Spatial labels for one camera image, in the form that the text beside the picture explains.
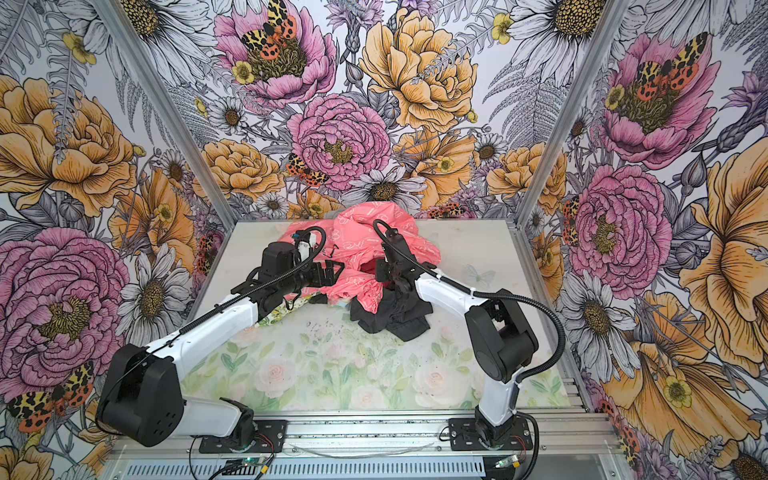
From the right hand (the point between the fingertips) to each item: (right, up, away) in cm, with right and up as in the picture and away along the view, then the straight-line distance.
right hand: (382, 272), depth 93 cm
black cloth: (+6, -12, -2) cm, 14 cm away
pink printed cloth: (-11, +11, +4) cm, 16 cm away
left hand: (-14, 0, -7) cm, 16 cm away
